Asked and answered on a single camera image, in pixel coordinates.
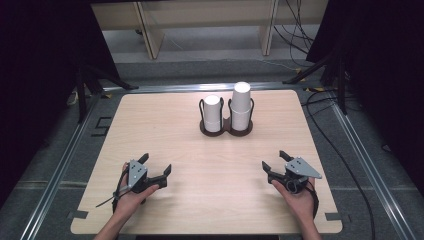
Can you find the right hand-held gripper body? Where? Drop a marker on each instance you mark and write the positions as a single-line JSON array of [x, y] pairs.
[[300, 169]]

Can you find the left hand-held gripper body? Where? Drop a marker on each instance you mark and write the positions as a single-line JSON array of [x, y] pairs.
[[137, 173]]

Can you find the dark double cup holder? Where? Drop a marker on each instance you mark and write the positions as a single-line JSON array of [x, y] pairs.
[[227, 128]]

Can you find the short stack of white cups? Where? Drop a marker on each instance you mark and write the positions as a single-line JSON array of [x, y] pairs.
[[212, 111]]

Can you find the person's left hand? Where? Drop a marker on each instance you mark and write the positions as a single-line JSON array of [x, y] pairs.
[[130, 201]]

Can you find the person's right hand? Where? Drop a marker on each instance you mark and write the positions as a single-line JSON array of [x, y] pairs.
[[303, 203]]

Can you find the tall stack of white cups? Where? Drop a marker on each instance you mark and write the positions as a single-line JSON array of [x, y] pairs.
[[240, 103]]

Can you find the black tripod stand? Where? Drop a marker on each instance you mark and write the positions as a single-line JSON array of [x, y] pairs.
[[340, 80], [81, 93]]

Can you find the black curtain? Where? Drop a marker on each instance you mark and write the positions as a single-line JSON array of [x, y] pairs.
[[386, 66], [36, 83]]

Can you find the light wooden shelf unit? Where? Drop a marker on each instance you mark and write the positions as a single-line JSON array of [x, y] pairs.
[[206, 13]]

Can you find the metal floor rail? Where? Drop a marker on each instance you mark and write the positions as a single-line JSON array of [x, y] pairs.
[[373, 173], [56, 173]]

